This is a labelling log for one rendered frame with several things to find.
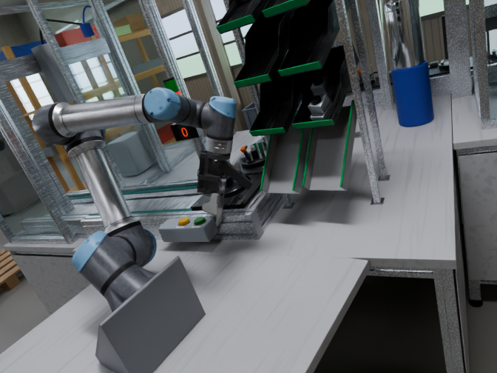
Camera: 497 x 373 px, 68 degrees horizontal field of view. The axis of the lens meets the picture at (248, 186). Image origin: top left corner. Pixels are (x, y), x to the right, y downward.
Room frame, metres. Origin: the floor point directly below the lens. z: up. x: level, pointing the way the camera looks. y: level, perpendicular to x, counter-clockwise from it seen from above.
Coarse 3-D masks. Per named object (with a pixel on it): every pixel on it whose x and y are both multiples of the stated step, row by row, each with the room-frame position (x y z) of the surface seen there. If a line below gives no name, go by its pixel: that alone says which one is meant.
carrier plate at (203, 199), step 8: (256, 176) 1.37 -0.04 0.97; (256, 184) 1.29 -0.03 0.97; (240, 192) 1.27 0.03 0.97; (248, 192) 1.24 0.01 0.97; (256, 192) 1.24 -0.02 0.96; (200, 200) 1.32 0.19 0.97; (208, 200) 1.30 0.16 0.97; (224, 200) 1.25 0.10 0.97; (232, 200) 1.23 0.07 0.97; (240, 200) 1.20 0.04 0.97; (248, 200) 1.19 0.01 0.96; (192, 208) 1.29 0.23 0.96; (200, 208) 1.27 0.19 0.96; (224, 208) 1.21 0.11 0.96; (232, 208) 1.19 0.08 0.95; (240, 208) 1.17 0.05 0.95
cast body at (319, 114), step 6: (318, 96) 1.02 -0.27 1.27; (324, 96) 1.02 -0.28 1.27; (312, 102) 1.02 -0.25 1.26; (318, 102) 1.01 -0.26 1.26; (324, 102) 1.01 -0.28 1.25; (330, 102) 1.04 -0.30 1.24; (312, 108) 1.02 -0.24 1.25; (318, 108) 1.01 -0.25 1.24; (324, 108) 1.01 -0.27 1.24; (330, 108) 1.03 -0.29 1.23; (312, 114) 1.04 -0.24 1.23; (318, 114) 1.02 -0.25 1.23; (324, 114) 1.01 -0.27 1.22; (330, 114) 1.03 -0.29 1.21; (312, 120) 1.04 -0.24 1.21; (318, 120) 1.02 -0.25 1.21
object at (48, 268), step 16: (80, 240) 1.61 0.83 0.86; (16, 256) 1.85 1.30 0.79; (32, 256) 1.76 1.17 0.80; (48, 256) 1.69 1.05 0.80; (64, 256) 1.63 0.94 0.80; (32, 272) 1.82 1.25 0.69; (48, 272) 1.73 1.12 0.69; (64, 272) 1.65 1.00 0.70; (48, 288) 1.79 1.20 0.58; (64, 288) 1.70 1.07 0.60; (80, 288) 1.63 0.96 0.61; (48, 304) 1.85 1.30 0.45; (64, 304) 1.76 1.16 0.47
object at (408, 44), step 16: (384, 0) 1.70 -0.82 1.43; (400, 0) 1.62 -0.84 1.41; (416, 0) 1.62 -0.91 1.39; (400, 16) 1.62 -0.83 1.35; (416, 16) 1.61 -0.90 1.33; (400, 32) 1.62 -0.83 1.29; (416, 32) 1.61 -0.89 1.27; (400, 48) 1.63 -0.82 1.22; (416, 48) 1.60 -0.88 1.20; (400, 64) 1.64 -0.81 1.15; (416, 64) 1.60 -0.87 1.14
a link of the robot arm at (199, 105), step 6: (192, 102) 1.02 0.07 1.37; (198, 102) 1.05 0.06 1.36; (204, 102) 1.05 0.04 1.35; (192, 108) 1.01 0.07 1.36; (198, 108) 1.03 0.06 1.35; (192, 114) 1.01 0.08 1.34; (198, 114) 1.02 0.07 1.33; (186, 120) 1.00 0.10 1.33; (192, 120) 1.02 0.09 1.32; (198, 120) 1.02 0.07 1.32; (192, 126) 1.05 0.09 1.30; (198, 126) 1.03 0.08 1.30
